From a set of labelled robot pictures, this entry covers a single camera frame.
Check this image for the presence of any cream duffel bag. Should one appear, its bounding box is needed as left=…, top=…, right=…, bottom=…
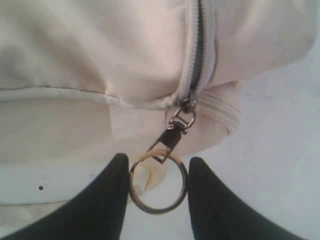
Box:
left=0, top=0, right=320, bottom=216

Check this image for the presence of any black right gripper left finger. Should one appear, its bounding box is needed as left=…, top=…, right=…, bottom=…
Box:
left=4, top=153, right=129, bottom=240

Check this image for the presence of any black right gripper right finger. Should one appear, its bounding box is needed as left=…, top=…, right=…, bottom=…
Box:
left=188, top=157, right=300, bottom=240

